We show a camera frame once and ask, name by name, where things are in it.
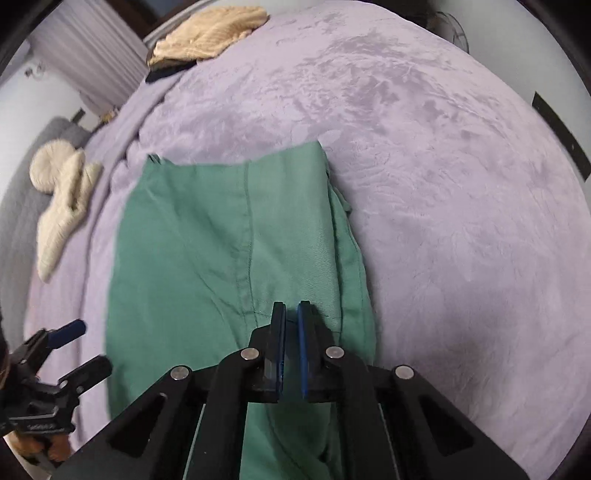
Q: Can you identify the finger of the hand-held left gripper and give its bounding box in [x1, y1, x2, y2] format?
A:
[11, 319, 88, 365]
[58, 354, 113, 395]

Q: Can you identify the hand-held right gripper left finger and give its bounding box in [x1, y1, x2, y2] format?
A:
[53, 301, 288, 480]

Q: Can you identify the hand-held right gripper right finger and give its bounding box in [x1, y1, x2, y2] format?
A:
[297, 300, 532, 480]

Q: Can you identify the green jacket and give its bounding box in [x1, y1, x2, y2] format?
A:
[105, 141, 379, 480]

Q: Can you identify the person's left hand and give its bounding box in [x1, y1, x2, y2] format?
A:
[2, 431, 70, 464]

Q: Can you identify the cream quilted cloth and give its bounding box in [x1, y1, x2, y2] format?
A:
[29, 141, 103, 283]

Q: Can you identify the grey sofa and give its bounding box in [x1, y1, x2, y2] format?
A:
[0, 117, 93, 333]

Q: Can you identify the purple plush blanket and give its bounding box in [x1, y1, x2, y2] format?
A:
[23, 0, 591, 480]

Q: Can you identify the pale pleated curtain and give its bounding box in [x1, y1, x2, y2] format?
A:
[28, 0, 151, 116]

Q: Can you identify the cream knitted cloth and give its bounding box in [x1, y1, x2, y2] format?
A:
[148, 6, 270, 66]

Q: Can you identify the black wall strip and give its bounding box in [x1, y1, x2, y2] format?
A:
[532, 91, 591, 181]

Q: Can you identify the wire fan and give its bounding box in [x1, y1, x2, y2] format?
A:
[427, 9, 472, 51]

